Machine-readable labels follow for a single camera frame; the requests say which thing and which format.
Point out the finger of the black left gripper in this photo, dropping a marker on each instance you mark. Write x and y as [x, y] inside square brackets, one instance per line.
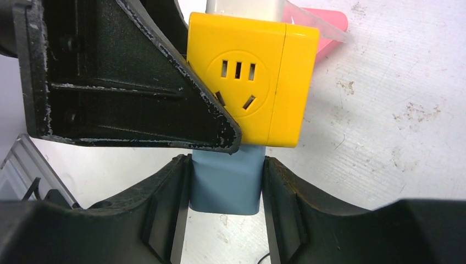
[168, 17]
[102, 74]

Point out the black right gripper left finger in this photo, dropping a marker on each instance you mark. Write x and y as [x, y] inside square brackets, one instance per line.
[142, 224]

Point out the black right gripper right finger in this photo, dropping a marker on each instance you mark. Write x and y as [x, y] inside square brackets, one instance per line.
[308, 225]

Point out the yellow block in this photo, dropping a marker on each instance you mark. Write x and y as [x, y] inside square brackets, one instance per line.
[259, 71]

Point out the pink triangular power strip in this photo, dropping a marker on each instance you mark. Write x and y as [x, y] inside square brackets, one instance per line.
[332, 26]

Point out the aluminium frame rail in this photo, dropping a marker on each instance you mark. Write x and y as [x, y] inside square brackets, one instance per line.
[26, 175]

